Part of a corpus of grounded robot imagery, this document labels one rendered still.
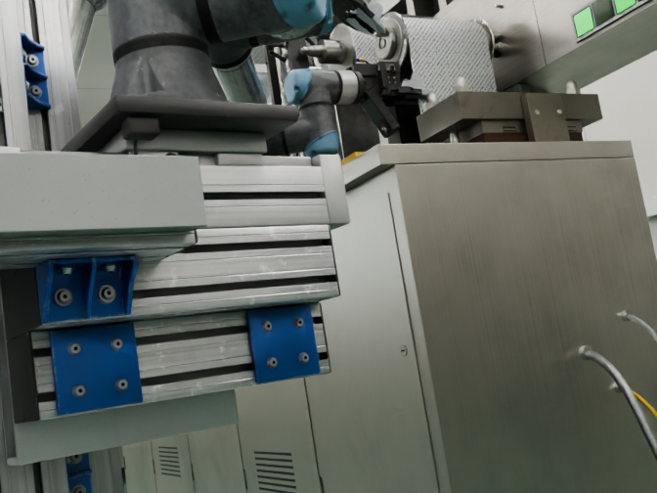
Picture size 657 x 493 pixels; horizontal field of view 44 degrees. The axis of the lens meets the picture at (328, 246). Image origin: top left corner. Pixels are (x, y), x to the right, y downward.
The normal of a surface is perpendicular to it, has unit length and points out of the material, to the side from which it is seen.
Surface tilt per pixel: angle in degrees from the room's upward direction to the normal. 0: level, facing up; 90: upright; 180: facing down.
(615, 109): 90
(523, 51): 90
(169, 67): 72
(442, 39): 90
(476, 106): 90
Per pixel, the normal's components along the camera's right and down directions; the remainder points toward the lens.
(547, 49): -0.88, 0.07
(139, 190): 0.56, -0.21
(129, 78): -0.50, -0.35
